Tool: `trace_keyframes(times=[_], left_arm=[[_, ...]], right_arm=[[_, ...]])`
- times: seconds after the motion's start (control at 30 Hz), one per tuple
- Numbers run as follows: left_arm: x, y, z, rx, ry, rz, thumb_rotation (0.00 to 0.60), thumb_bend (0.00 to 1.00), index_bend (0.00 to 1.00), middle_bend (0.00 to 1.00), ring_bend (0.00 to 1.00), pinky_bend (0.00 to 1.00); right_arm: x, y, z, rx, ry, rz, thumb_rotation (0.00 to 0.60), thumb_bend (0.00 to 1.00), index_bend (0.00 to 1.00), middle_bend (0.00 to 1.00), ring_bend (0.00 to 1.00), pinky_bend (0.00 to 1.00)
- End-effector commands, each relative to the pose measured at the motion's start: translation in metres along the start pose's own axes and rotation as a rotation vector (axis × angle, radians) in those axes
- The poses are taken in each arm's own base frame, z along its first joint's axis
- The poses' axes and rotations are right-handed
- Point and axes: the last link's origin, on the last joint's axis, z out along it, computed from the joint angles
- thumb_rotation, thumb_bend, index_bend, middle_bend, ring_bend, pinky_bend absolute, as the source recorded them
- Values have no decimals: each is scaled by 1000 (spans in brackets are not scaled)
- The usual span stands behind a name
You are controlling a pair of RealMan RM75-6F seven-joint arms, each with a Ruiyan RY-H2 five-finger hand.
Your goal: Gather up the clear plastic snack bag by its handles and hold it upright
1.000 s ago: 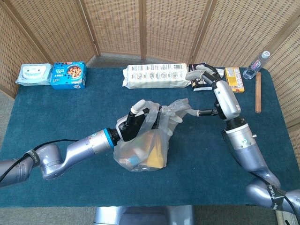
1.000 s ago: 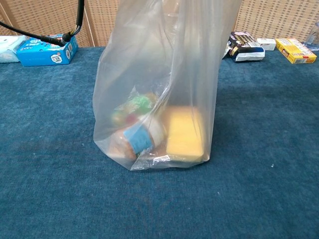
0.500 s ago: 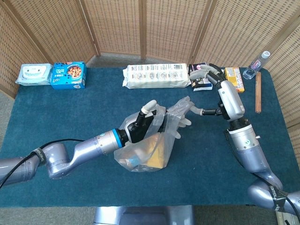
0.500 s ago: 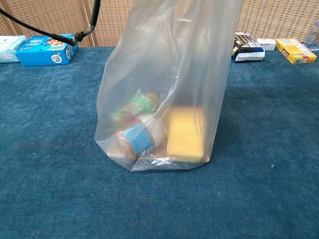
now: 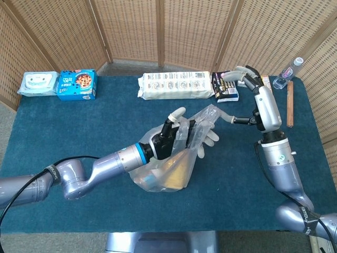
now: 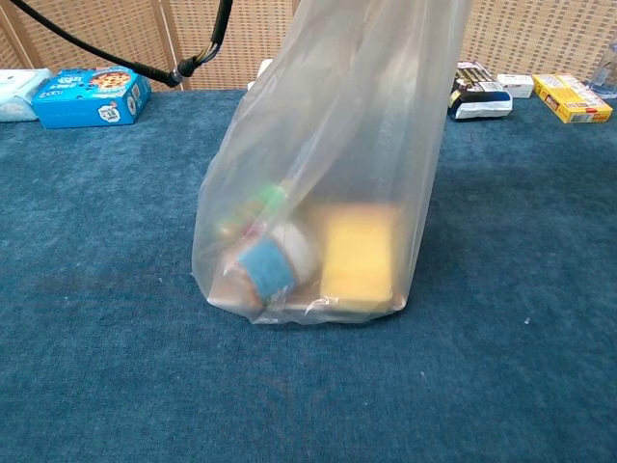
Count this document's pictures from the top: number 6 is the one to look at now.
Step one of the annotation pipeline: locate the clear plastic bag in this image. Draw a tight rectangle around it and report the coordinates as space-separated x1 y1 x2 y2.
191 0 476 325

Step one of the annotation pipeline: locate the green snack packet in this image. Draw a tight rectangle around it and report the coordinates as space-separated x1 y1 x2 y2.
216 180 295 240

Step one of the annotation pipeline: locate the white cup with blue label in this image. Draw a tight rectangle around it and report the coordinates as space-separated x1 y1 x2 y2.
238 222 319 301

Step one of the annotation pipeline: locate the yellow sponge block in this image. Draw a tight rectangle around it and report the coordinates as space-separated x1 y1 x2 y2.
320 204 406 313

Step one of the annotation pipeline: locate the brown bread packet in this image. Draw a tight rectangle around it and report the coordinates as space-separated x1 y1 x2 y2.
211 262 264 310

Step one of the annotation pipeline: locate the long white tissue pack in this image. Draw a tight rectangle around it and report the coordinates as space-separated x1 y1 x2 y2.
247 59 277 94

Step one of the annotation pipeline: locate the blue table cloth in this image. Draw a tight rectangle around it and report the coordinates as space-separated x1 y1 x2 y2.
0 89 617 463

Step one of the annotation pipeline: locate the black snack packet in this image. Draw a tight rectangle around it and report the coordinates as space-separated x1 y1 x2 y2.
447 61 514 122

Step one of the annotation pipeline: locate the blue cookie box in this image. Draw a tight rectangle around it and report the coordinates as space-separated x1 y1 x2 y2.
31 66 152 130

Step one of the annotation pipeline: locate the small white box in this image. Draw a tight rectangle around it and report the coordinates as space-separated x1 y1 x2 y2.
496 73 535 99

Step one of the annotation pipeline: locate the yellow cardboard box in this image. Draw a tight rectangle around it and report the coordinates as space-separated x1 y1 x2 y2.
532 72 614 125

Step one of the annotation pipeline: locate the rattan folding screen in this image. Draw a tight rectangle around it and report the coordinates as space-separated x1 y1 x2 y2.
0 0 617 93

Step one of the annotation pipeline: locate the light blue wet wipes pack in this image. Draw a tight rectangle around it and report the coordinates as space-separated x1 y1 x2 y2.
0 68 53 123

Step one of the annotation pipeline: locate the clear water bottle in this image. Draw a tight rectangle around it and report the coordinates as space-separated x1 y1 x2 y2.
585 41 617 100

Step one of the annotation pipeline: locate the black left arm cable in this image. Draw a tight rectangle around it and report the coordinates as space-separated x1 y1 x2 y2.
9 0 235 89

